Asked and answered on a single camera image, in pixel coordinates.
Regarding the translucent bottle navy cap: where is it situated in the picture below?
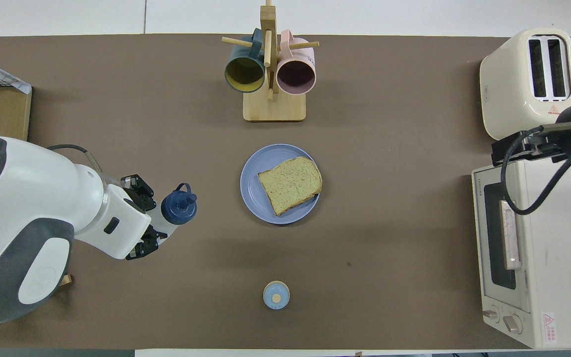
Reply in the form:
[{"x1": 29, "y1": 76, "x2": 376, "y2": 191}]
[{"x1": 149, "y1": 183, "x2": 198, "y2": 243}]

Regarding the toasted bread slice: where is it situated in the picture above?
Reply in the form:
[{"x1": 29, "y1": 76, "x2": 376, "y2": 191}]
[{"x1": 257, "y1": 157, "x2": 323, "y2": 217}]

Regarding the blue round plate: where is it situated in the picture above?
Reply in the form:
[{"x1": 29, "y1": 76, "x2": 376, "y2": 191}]
[{"x1": 240, "y1": 144, "x2": 321, "y2": 225}]

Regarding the cream two-slot toaster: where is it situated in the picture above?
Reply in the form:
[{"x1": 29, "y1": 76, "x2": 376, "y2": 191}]
[{"x1": 480, "y1": 27, "x2": 571, "y2": 144}]

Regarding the white toaster oven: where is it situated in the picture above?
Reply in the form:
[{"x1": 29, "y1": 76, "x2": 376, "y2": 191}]
[{"x1": 471, "y1": 157, "x2": 571, "y2": 349}]

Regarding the teal mug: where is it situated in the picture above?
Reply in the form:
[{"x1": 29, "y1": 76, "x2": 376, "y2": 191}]
[{"x1": 224, "y1": 28, "x2": 266, "y2": 94}]

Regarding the wooden mug rack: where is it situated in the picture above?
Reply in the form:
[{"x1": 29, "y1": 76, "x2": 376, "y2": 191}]
[{"x1": 221, "y1": 0, "x2": 320, "y2": 122}]

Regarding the brown table mat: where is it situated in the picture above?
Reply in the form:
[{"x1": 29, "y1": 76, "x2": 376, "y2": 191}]
[{"x1": 0, "y1": 34, "x2": 571, "y2": 350}]

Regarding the pink mug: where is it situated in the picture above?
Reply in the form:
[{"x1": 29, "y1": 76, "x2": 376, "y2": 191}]
[{"x1": 276, "y1": 30, "x2": 317, "y2": 96}]

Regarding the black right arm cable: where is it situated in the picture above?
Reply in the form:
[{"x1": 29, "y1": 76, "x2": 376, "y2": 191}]
[{"x1": 501, "y1": 123, "x2": 571, "y2": 236}]

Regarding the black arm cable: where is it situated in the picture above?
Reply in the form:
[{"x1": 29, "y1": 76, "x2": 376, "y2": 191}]
[
  {"x1": 48, "y1": 144, "x2": 103, "y2": 173},
  {"x1": 501, "y1": 123, "x2": 571, "y2": 236}
]

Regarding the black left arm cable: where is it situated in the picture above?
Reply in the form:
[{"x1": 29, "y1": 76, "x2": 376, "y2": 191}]
[{"x1": 48, "y1": 144, "x2": 103, "y2": 173}]

